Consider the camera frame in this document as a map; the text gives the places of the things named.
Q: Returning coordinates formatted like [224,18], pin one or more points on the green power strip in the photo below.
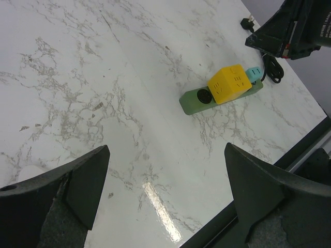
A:
[201,99]

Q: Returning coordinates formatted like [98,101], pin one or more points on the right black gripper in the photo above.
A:
[295,37]

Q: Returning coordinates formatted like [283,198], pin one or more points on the yellow cube adapter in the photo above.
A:
[229,83]

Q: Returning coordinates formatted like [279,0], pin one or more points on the teal usb charger plug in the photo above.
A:
[254,73]

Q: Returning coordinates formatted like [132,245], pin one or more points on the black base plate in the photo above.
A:
[309,158]

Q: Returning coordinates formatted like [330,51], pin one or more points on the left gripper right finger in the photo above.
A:
[276,208]

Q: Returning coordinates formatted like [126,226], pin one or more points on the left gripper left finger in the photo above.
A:
[56,208]

